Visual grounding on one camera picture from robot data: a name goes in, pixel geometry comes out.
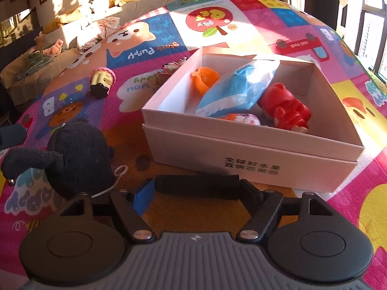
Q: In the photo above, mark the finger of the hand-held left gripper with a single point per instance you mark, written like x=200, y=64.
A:
x=12, y=137

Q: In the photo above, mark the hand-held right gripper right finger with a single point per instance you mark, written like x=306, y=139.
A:
x=254, y=196

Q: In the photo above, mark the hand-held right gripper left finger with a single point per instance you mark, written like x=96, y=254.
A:
x=142, y=198

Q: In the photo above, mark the white cardboard box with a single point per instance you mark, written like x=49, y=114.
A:
x=242, y=157

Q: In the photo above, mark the black plush toy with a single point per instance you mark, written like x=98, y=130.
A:
x=78, y=151

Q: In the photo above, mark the pink cartoon figurine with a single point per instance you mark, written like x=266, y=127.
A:
x=242, y=119

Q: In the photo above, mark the black-haired doll figurine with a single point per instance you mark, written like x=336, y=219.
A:
x=102, y=81

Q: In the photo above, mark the blue tissue packet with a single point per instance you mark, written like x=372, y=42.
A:
x=235, y=90

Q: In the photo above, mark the orange plastic toy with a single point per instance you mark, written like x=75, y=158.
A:
x=205, y=78

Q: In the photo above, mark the green cloth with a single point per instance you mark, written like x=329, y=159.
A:
x=34, y=63

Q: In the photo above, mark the colourful cartoon play mat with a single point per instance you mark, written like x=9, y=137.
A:
x=90, y=117

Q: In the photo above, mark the pink pig plush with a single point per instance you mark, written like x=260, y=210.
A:
x=51, y=46

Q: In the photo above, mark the pink crumpled cloth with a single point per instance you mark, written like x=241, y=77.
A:
x=99, y=31

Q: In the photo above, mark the window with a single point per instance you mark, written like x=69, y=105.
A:
x=373, y=27

